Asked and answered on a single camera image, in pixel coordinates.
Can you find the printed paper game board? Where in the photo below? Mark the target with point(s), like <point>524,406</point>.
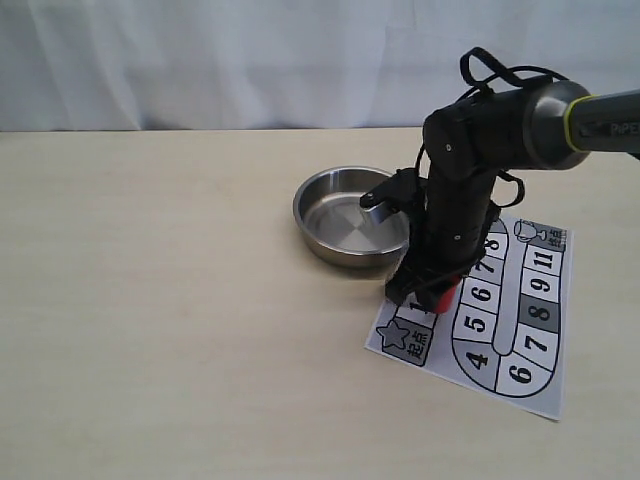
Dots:
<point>504,333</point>

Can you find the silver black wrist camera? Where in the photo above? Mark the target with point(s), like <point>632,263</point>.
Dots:
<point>403,192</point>

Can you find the stainless steel round bowl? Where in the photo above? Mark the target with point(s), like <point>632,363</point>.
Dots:
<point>326,209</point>

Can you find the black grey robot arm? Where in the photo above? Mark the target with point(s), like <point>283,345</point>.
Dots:
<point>472,143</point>

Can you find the red cylinder game piece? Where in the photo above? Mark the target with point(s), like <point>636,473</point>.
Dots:
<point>445,301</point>

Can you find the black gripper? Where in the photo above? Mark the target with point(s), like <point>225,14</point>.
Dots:
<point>447,239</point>

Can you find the white curtain backdrop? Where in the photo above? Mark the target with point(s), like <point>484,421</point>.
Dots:
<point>145,65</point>

